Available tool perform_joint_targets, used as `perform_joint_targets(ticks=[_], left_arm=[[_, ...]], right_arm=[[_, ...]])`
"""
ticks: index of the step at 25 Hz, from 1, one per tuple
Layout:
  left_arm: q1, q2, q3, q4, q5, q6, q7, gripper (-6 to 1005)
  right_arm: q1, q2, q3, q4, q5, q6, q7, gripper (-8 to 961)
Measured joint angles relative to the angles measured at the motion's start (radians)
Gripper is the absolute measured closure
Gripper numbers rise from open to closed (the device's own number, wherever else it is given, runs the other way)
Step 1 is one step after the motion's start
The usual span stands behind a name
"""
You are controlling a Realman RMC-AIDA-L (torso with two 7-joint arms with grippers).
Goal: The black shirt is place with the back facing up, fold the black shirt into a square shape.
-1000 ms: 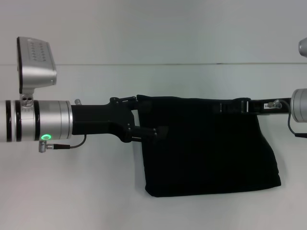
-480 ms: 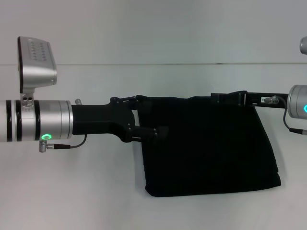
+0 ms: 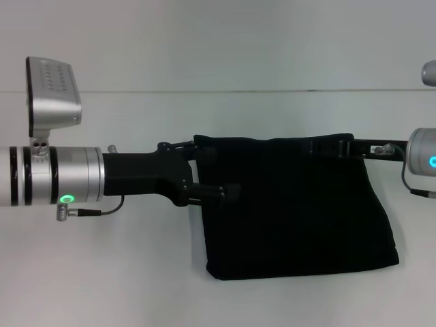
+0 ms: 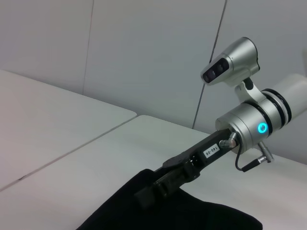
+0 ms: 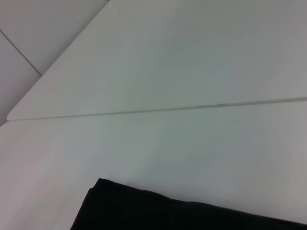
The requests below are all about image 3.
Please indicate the black shirt with white print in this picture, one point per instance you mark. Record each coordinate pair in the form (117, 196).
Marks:
(296, 211)

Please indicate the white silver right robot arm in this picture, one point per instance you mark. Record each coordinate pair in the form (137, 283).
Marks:
(422, 151)

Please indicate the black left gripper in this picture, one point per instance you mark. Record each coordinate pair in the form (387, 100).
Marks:
(143, 173)

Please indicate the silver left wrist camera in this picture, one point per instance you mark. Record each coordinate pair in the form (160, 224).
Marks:
(51, 95)

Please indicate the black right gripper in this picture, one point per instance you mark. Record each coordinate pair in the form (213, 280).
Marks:
(378, 150)

